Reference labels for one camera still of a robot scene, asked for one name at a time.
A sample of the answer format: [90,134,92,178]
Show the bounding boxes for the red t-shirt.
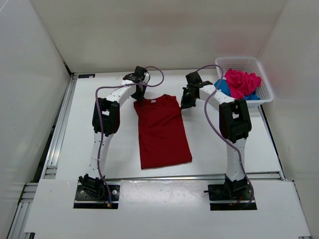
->
[134,94,192,170]

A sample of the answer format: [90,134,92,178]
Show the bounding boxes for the pink t-shirt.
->
[225,69,262,99]

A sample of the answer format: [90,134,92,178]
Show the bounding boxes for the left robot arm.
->
[79,66,150,203]

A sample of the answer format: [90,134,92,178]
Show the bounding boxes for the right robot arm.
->
[181,71,252,199]

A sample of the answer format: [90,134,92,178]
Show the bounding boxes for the blue t-shirt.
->
[214,79,260,101]

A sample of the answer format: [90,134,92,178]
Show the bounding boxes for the white plastic laundry basket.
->
[214,56,273,108]

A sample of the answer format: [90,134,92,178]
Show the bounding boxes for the white front cover board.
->
[24,179,311,239]

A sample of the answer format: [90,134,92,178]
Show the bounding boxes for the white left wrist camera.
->
[142,71,151,85]

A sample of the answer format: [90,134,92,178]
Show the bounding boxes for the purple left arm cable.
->
[95,65,165,209]

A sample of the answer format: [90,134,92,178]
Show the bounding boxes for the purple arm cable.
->
[195,64,255,209]
[95,65,165,209]

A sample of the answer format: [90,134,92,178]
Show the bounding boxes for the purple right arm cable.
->
[195,64,255,209]

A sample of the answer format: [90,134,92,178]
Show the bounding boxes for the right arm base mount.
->
[203,184,257,211]

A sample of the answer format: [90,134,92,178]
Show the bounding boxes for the aluminium front rail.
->
[41,165,283,181]

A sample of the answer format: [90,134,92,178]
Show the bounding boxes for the aluminium rail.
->
[6,64,97,239]
[41,165,283,181]

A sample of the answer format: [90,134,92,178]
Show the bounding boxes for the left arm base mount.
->
[73,182,121,210]

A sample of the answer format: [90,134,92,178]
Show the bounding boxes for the aluminium left side rail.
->
[6,64,97,239]

